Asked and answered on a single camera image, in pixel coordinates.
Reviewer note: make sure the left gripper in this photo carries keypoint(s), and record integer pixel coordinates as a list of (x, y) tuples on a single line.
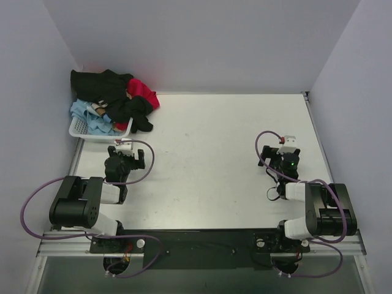
[(130, 158)]

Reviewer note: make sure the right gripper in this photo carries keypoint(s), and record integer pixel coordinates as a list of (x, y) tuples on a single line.
[(272, 157)]

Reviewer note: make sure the black t shirt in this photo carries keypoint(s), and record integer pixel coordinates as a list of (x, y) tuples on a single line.
[(105, 91)]

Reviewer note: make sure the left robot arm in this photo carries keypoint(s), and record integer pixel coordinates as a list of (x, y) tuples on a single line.
[(77, 202)]

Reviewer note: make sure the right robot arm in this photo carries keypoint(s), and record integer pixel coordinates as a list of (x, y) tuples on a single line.
[(327, 208)]

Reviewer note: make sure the light blue t shirt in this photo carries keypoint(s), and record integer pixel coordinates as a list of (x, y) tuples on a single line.
[(96, 124)]

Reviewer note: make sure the white plastic basket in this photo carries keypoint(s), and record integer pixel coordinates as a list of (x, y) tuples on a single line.
[(79, 129)]

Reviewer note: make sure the red t shirt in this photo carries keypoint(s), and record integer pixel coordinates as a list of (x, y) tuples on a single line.
[(141, 102)]

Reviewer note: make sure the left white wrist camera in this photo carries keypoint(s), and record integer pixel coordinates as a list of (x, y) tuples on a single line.
[(124, 146)]

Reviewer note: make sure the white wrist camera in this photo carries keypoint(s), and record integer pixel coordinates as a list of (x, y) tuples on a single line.
[(288, 144), (124, 146)]

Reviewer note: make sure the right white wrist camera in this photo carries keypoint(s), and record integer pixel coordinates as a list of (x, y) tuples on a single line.
[(288, 144)]

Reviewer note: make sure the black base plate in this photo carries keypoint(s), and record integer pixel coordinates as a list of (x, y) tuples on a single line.
[(205, 249)]

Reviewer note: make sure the aluminium frame rail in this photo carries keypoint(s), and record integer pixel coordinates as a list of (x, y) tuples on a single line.
[(79, 247)]

